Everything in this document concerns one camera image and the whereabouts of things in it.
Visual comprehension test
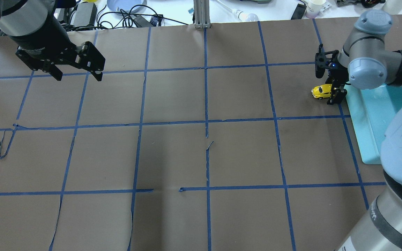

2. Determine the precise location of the light blue plate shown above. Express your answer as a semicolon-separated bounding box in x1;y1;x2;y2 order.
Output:
106;0;147;15

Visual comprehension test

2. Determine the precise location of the black power adapter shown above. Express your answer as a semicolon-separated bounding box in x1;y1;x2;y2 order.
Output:
70;2;97;26

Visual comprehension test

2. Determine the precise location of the brown paper table mat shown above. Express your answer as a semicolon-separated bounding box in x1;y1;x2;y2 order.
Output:
0;17;385;251

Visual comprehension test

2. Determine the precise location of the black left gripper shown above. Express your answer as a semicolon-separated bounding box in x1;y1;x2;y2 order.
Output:
15;21;106;82

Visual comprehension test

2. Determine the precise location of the aluminium frame post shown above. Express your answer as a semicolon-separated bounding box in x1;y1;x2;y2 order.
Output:
193;0;211;29

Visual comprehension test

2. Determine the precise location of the black phone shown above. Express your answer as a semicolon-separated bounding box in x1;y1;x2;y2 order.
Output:
291;3;307;20

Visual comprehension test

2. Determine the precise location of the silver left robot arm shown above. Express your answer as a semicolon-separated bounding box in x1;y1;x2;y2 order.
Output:
0;0;106;81

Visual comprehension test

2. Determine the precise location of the white paper cup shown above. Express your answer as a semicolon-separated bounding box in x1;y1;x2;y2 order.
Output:
305;0;326;19

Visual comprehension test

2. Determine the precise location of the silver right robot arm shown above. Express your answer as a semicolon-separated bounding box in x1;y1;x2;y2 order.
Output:
315;9;402;251

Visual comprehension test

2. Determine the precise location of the white light bulb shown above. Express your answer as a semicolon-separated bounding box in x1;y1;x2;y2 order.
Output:
234;9;259;22

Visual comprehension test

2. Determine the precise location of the light blue plastic bin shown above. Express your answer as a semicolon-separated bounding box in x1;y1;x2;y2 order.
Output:
345;85;402;164

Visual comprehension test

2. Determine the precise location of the yellow beetle toy car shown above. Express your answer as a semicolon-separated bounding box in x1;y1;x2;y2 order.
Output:
311;84;332;100

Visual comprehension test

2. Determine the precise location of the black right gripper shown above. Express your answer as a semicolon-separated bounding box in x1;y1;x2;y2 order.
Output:
315;44;348;105

